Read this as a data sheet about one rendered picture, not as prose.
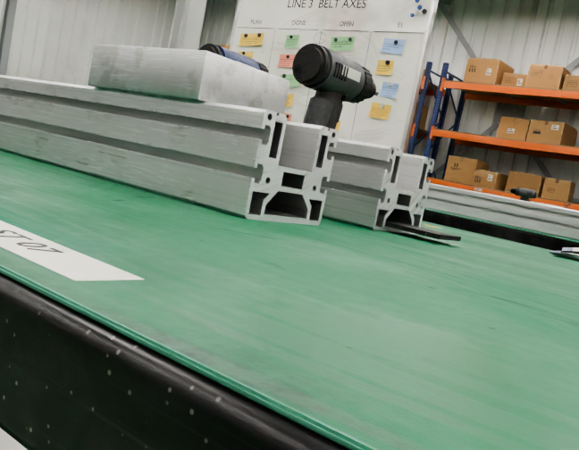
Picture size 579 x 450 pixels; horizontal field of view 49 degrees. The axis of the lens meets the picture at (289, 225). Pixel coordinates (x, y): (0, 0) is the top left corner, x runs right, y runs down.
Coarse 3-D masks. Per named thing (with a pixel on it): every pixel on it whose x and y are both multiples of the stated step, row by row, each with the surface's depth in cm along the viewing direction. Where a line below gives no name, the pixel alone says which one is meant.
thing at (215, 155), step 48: (0, 96) 73; (48, 96) 69; (96, 96) 62; (144, 96) 57; (0, 144) 73; (48, 144) 67; (96, 144) 61; (144, 144) 57; (192, 144) 53; (240, 144) 50; (288, 144) 56; (336, 144) 56; (192, 192) 53; (240, 192) 49; (288, 192) 52
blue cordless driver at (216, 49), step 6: (204, 48) 105; (210, 48) 104; (216, 48) 104; (222, 48) 105; (222, 54) 105; (228, 54) 105; (234, 54) 107; (240, 54) 109; (234, 60) 106; (240, 60) 107; (246, 60) 109; (252, 60) 111; (252, 66) 110; (258, 66) 111; (264, 66) 114
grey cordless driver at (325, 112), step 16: (304, 48) 88; (320, 48) 87; (304, 64) 88; (320, 64) 86; (336, 64) 88; (352, 64) 92; (304, 80) 88; (320, 80) 88; (336, 80) 89; (352, 80) 92; (368, 80) 96; (320, 96) 91; (336, 96) 92; (352, 96) 95; (368, 96) 99; (320, 112) 90; (336, 112) 93
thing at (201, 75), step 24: (96, 48) 61; (120, 48) 59; (144, 48) 57; (168, 48) 55; (96, 72) 61; (120, 72) 59; (144, 72) 57; (168, 72) 55; (192, 72) 53; (216, 72) 53; (240, 72) 55; (264, 72) 58; (192, 96) 53; (216, 96) 54; (240, 96) 56; (264, 96) 58
